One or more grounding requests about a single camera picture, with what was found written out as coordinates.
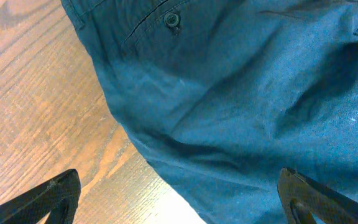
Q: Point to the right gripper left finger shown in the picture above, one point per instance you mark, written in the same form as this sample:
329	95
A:
56	198

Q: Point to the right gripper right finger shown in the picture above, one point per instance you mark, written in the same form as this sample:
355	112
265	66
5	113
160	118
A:
303	199

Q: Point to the navy blue shorts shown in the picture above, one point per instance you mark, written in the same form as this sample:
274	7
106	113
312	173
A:
219	95

